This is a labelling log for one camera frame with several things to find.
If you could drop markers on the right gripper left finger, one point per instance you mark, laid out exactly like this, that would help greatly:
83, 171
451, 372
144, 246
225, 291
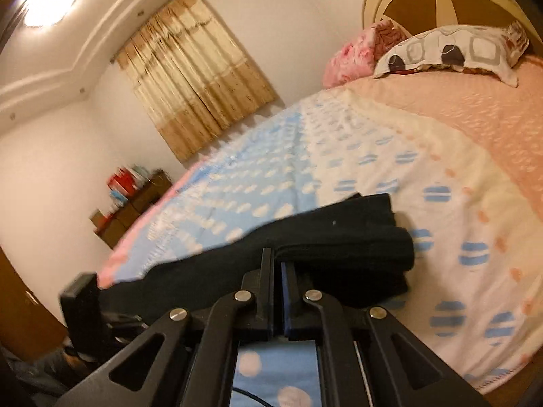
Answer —
185, 358

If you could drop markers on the black garment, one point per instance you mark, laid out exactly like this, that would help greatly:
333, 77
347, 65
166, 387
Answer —
353, 250

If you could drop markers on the grey patterned pillow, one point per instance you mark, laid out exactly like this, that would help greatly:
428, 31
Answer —
462, 48

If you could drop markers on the blue pink bedspread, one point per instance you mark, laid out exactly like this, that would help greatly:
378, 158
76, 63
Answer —
420, 192

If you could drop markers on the brown wooden door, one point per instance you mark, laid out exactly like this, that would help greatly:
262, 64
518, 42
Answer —
28, 329

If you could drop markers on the red gift bag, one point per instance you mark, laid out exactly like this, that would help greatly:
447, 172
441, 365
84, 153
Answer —
123, 182

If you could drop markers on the beige window curtain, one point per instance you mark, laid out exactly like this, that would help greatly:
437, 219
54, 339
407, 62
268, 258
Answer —
193, 77

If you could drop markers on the pink floral folded blanket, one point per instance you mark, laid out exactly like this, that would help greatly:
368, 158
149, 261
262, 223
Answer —
358, 57

